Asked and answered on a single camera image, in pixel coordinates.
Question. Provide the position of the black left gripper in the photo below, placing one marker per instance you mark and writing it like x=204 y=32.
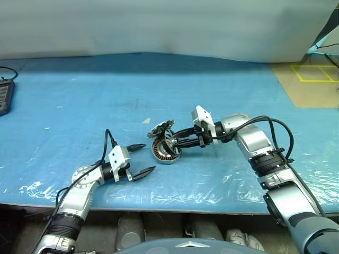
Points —
x=123 y=173

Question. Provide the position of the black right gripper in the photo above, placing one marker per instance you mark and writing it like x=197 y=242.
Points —
x=204 y=135

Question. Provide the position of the motor housing with copper windings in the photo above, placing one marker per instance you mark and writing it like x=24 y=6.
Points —
x=161 y=154

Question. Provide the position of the black toothed housing lid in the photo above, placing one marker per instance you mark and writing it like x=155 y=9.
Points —
x=162 y=127

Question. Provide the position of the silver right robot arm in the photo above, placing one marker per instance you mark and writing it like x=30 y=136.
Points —
x=254 y=143

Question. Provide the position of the grey rounded cylinder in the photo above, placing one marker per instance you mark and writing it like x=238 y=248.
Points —
x=208 y=229
x=129 y=232

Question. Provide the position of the blue plastic table mat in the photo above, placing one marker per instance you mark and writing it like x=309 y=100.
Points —
x=79 y=105

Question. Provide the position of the grey robot torso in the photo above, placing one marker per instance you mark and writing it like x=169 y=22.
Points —
x=185 y=247

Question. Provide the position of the white shoe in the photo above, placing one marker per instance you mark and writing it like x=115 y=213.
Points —
x=235 y=238
x=255 y=243

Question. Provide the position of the black handheld device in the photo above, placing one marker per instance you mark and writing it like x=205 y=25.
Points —
x=5 y=95

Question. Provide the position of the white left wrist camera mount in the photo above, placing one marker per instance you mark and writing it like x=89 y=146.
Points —
x=119 y=156

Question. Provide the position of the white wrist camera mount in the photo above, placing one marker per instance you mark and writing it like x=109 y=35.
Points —
x=204 y=113
x=119 y=156

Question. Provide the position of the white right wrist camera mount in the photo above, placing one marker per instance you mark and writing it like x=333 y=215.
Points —
x=204 y=113

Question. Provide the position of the teal metal frame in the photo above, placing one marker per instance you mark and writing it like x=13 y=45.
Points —
x=325 y=37

